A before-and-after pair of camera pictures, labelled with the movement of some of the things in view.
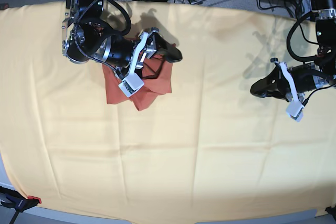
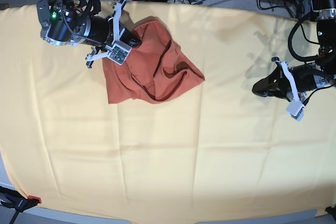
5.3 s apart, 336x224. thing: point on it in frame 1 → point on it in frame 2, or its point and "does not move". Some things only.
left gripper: [121, 51] → [102, 32]
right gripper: [307, 77] does not move
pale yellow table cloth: [209, 149] does not move
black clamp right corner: [332, 211] does not move
